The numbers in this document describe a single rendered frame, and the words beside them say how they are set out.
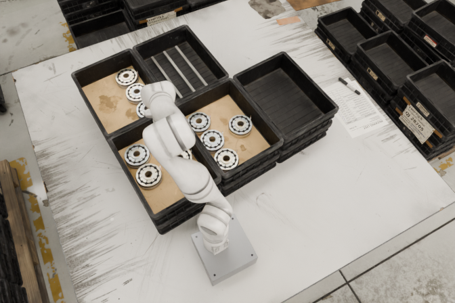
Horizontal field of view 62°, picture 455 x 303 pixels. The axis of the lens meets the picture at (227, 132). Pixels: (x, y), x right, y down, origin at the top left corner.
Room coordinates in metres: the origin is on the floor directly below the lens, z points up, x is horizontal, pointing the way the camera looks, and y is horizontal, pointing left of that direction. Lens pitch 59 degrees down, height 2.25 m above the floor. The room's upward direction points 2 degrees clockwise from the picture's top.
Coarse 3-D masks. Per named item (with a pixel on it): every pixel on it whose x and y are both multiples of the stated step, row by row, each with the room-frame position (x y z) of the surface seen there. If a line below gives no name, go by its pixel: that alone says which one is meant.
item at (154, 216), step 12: (144, 120) 0.85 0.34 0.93; (120, 132) 0.79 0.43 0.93; (120, 156) 0.68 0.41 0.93; (204, 156) 0.69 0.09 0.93; (216, 168) 0.64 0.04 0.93; (132, 180) 0.58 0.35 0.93; (216, 180) 0.59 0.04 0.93; (144, 204) 0.48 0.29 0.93; (180, 204) 0.49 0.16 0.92; (156, 216) 0.44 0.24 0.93
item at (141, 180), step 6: (144, 168) 0.66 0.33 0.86; (150, 168) 0.66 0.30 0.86; (156, 168) 0.66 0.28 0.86; (138, 174) 0.63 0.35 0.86; (156, 174) 0.63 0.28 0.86; (138, 180) 0.61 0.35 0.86; (144, 180) 0.61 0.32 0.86; (150, 180) 0.61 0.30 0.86; (156, 180) 0.61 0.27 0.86; (144, 186) 0.58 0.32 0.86; (150, 186) 0.59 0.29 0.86
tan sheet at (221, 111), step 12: (228, 96) 1.06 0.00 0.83; (204, 108) 0.99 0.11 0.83; (216, 108) 0.99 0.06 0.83; (228, 108) 0.99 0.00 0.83; (216, 120) 0.92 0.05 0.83; (228, 120) 0.93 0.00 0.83; (228, 132) 0.87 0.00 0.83; (252, 132) 0.87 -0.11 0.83; (228, 144) 0.81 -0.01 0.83; (240, 144) 0.81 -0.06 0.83; (252, 144) 0.81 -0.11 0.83; (264, 144) 0.81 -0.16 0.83; (240, 156) 0.75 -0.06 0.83; (252, 156) 0.75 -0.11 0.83
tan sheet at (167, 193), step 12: (132, 144) 0.79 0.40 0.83; (144, 144) 0.79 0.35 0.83; (192, 156) 0.74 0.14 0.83; (132, 168) 0.67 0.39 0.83; (168, 180) 0.63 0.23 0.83; (144, 192) 0.57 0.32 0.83; (156, 192) 0.57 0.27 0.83; (168, 192) 0.57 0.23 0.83; (180, 192) 0.58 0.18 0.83; (156, 204) 0.52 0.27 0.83; (168, 204) 0.52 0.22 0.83
